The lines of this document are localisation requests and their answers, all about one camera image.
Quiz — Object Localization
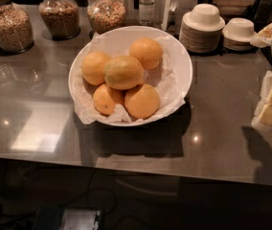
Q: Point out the glass jar colourful cereal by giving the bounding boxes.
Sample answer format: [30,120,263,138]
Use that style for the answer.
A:
[87,0,126,35]

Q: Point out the black rubber mat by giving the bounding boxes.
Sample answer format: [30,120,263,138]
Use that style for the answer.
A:
[261,46,272,67]

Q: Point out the grey box under table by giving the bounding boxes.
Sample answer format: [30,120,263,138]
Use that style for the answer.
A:
[32,207,104,230]

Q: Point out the orange top right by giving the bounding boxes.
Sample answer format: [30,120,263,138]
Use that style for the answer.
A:
[129,37,163,70]

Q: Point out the white paper liner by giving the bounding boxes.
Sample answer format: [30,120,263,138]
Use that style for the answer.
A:
[73,32,186,126]

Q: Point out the middle glass cereal jar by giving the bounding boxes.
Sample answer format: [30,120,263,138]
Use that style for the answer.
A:
[38,0,79,39]

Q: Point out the large glass cereal jar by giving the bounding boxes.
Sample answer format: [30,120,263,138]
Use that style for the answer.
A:
[0,0,34,53]

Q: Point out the short stack paper bowls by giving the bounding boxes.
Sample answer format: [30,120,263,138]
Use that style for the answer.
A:
[222,17,255,51]

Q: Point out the orange bottom right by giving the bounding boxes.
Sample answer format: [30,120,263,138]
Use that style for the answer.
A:
[125,84,160,119]

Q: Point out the greenish orange center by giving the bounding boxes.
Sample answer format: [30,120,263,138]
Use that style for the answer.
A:
[103,56,145,90]

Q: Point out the clear glass bottle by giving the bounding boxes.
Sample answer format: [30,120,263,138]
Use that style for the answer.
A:
[139,0,155,26]

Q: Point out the small orange bottom left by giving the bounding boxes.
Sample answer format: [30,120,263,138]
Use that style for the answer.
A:
[93,83,124,115]

